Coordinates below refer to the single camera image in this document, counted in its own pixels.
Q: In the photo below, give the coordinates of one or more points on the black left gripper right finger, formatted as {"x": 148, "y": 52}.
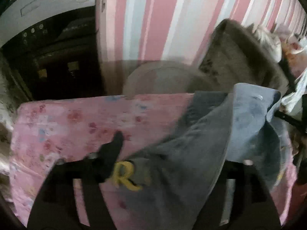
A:
{"x": 239, "y": 200}

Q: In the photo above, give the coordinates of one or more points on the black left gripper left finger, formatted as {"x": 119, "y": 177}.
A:
{"x": 70, "y": 197}

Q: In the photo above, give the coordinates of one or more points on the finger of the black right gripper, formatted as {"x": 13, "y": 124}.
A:
{"x": 294, "y": 122}

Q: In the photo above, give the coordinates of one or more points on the grey denim printed jacket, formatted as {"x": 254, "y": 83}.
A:
{"x": 166, "y": 184}

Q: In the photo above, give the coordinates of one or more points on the white patterned hanging cloth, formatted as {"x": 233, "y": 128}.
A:
{"x": 289, "y": 101}

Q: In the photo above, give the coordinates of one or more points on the pink floral gift bag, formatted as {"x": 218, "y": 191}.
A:
{"x": 294, "y": 48}

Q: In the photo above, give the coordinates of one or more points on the pink floral bed sheet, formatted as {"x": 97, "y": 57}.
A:
{"x": 48, "y": 131}

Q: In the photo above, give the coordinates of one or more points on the cream white bundled garment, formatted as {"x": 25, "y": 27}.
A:
{"x": 268, "y": 41}

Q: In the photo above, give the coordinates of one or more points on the brown blanket covered sofa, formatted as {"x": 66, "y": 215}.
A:
{"x": 234, "y": 56}

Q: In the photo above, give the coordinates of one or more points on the floral beige curtain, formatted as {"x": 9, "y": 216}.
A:
{"x": 8, "y": 115}

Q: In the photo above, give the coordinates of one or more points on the silver black water dispenser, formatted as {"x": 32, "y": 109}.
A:
{"x": 51, "y": 49}

